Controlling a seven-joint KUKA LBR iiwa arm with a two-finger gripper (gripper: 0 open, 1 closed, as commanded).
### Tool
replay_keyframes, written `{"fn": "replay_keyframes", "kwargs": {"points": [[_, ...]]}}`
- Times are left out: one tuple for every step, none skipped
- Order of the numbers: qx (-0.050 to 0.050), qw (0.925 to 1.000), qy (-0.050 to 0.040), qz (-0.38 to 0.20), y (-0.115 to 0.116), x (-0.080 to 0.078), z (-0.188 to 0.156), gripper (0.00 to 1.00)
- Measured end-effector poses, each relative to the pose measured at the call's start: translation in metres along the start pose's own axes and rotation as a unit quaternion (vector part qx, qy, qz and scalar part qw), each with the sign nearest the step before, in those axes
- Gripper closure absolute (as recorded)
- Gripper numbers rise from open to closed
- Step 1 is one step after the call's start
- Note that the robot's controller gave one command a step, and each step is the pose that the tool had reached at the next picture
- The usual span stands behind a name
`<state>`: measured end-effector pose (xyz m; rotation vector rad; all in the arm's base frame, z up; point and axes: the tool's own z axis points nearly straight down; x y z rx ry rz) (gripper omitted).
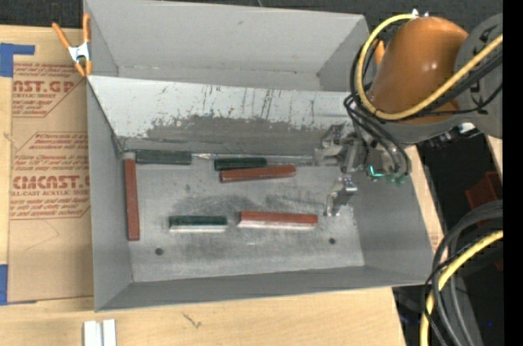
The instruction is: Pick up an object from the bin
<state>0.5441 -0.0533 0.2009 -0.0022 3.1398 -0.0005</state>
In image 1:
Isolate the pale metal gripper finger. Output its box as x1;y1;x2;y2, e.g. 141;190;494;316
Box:
324;177;360;218
313;124;349;167

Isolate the red-brown flat block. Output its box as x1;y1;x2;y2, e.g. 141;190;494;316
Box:
218;164;297;184
123;158;141;242
236;210;320;231

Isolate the dark green flat block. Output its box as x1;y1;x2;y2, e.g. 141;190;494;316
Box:
135;149;193;166
168;214;229;234
213;157;269;172

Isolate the grey metal bin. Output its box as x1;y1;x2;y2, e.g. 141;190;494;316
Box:
83;0;435;312

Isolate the brown cardboard board red print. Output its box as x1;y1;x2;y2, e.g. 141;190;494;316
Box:
0;24;96;303

